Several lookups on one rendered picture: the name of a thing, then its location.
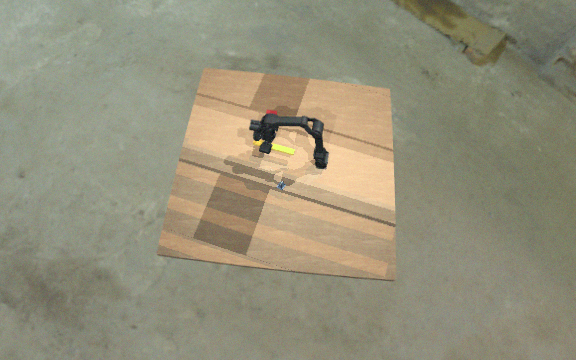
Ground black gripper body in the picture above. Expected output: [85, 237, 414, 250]
[259, 130, 275, 154]

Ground yellow bar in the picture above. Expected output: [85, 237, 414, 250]
[253, 140, 295, 155]

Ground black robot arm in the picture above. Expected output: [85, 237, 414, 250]
[249, 113, 329, 169]

